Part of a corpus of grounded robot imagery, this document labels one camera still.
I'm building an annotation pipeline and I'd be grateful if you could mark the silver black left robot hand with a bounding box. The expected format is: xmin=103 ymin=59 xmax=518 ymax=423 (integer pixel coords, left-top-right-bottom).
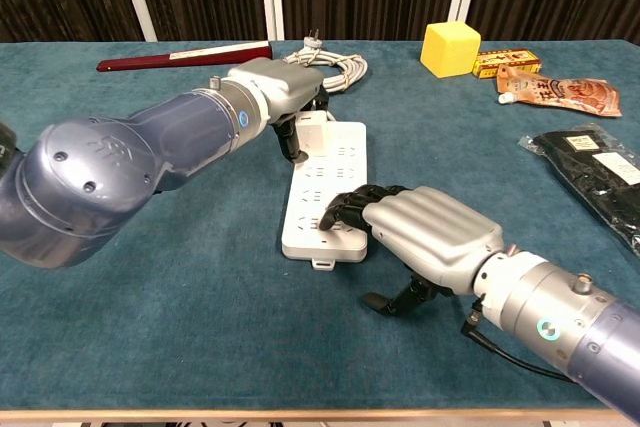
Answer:
xmin=227 ymin=57 xmax=331 ymax=163

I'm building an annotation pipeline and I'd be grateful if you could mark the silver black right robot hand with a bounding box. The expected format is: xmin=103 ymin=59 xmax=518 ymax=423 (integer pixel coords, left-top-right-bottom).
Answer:
xmin=319 ymin=184 xmax=506 ymax=318

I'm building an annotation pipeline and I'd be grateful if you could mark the white plug adapter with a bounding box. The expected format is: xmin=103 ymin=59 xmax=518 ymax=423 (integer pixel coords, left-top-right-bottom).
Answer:
xmin=294 ymin=110 xmax=330 ymax=158

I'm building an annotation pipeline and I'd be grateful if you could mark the white power strip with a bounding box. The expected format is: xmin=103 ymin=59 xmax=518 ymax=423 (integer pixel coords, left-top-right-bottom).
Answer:
xmin=280 ymin=119 xmax=370 ymax=271

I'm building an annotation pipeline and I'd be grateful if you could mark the dark red folded fan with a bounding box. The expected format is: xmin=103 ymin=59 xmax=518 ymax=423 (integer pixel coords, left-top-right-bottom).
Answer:
xmin=96 ymin=40 xmax=274 ymax=73

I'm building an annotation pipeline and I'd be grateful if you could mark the yellow foam cube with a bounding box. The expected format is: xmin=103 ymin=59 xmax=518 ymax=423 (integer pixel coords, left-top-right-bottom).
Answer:
xmin=419 ymin=21 xmax=482 ymax=80

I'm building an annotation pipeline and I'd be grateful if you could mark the black item in clear bag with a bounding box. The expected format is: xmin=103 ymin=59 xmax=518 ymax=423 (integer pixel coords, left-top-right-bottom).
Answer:
xmin=517 ymin=122 xmax=640 ymax=261

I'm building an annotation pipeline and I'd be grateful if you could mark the yellow red small carton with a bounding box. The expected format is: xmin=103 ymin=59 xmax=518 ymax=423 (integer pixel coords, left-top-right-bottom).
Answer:
xmin=472 ymin=48 xmax=544 ymax=80

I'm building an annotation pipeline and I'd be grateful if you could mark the orange spout pouch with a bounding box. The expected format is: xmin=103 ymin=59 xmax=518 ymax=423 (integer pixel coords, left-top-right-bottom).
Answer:
xmin=495 ymin=64 xmax=624 ymax=119

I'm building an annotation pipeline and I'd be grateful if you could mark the teal table cloth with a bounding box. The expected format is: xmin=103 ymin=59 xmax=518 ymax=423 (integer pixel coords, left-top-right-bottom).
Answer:
xmin=0 ymin=39 xmax=640 ymax=411

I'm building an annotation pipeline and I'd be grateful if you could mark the white coiled power cord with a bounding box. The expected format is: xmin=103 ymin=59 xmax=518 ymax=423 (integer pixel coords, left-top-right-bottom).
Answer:
xmin=282 ymin=29 xmax=370 ymax=123

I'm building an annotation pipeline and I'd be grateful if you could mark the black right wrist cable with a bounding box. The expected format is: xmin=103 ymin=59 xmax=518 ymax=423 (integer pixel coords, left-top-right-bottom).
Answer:
xmin=459 ymin=296 xmax=576 ymax=384

